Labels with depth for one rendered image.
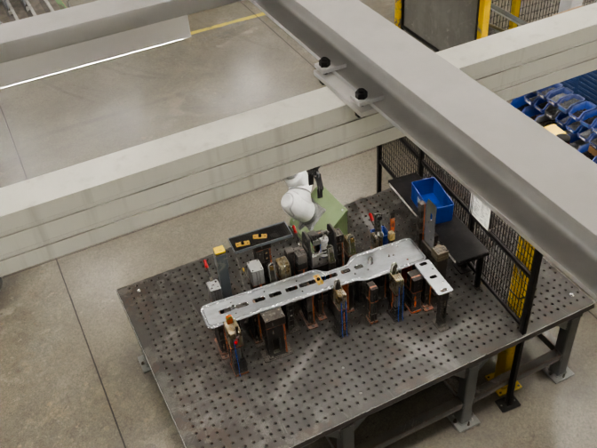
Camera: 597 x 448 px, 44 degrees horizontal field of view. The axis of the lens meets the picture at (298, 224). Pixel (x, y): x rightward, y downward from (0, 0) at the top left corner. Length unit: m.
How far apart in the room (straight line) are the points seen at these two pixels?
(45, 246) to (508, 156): 0.72
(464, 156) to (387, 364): 3.23
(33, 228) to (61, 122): 7.04
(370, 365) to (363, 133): 3.04
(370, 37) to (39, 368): 4.65
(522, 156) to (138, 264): 5.31
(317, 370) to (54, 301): 2.54
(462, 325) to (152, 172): 3.51
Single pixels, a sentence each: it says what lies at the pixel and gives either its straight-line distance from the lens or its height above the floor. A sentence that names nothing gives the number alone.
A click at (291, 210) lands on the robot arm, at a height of 1.01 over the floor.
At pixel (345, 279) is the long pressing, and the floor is 1.00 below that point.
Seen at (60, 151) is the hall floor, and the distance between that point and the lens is 7.76.
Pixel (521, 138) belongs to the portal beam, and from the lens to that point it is 1.06.
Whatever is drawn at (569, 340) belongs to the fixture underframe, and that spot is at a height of 0.37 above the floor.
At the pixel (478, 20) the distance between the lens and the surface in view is 5.95.
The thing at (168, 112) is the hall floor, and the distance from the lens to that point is 8.01.
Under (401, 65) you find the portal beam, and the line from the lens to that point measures 1.22.
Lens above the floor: 4.07
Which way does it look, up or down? 40 degrees down
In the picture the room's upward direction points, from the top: 4 degrees counter-clockwise
